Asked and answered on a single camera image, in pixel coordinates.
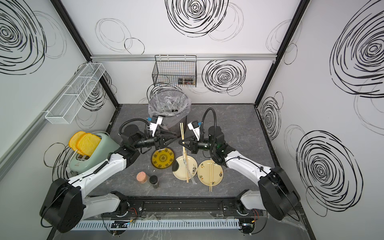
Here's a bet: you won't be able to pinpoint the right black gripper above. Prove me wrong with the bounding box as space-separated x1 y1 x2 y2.
179 134 218 155

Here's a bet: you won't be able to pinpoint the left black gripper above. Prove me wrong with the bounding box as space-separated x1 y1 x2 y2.
133 129 177 152

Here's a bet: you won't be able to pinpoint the bamboo chopsticks pair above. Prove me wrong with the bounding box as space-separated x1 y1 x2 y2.
209 159 213 192

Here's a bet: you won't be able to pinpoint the chopsticks green tip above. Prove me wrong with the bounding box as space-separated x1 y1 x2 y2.
183 156 189 183

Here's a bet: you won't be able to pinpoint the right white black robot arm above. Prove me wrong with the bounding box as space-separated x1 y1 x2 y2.
179 108 301 221

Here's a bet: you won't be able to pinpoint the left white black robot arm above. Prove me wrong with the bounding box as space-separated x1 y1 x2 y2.
40 117 178 233

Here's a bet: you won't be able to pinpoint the black mesh trash bin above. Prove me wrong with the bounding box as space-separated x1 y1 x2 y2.
162 116 187 137

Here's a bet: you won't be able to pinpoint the yellow patterned plate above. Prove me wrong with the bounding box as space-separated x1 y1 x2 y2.
151 148 175 169

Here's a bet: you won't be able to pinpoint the cream plate with flower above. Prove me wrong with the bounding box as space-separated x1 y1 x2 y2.
172 156 198 181

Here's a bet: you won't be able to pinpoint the cream plate red black marks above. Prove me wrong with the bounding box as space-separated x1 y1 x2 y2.
197 160 224 186

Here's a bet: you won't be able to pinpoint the clear plastic bin liner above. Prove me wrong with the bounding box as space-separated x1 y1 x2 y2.
148 89 192 118

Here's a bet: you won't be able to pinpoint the black lid spice bottle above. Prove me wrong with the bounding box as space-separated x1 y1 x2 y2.
150 175 160 189

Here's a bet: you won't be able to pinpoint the pink lid jar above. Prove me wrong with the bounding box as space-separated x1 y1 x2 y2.
136 172 151 189

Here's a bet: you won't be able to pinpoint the right yellow toast slice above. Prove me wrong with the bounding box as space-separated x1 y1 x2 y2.
76 133 102 157

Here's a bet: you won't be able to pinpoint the yellow toast slice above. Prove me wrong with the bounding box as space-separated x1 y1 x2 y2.
76 133 102 157
69 131 85 152

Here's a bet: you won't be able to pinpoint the mint green toaster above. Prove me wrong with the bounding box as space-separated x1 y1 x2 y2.
68 132 119 174

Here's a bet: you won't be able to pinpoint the left yellow toast slice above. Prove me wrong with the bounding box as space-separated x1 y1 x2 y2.
69 131 85 152

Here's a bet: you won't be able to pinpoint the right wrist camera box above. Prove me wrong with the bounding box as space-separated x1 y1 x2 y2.
188 121 201 141

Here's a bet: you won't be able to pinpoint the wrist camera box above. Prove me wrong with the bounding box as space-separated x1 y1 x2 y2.
188 121 201 141
147 115 163 137

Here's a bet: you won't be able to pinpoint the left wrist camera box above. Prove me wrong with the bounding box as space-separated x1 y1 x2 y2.
147 115 163 137

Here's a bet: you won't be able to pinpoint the items in wire basket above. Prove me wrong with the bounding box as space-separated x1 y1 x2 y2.
178 78 196 86

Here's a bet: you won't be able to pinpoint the black wire wall basket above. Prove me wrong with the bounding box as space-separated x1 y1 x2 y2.
152 55 197 88

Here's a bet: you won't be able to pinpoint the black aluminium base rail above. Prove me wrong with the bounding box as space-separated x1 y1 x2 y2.
101 196 265 218

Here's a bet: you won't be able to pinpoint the white slotted cable duct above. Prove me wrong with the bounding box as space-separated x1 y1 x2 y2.
73 219 241 231

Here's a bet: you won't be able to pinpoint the white wire wall shelf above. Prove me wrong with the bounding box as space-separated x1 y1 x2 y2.
45 63 106 125

